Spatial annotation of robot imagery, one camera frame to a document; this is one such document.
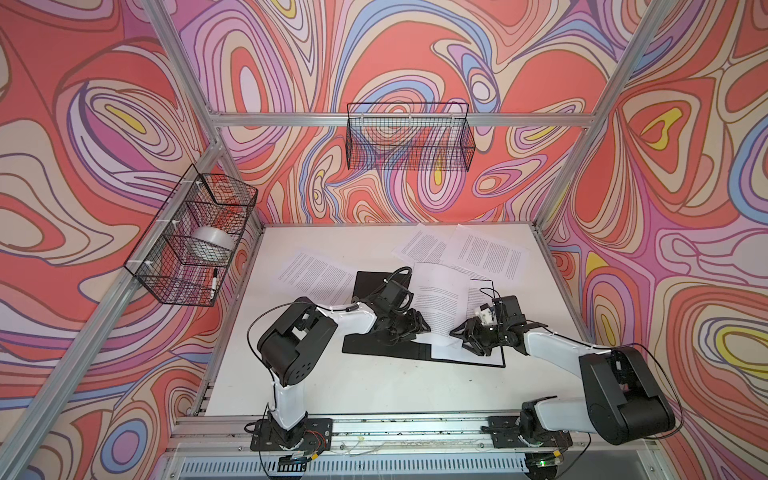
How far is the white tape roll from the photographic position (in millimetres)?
718

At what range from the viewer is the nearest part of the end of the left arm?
724mm

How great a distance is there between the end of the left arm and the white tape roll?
0.40m
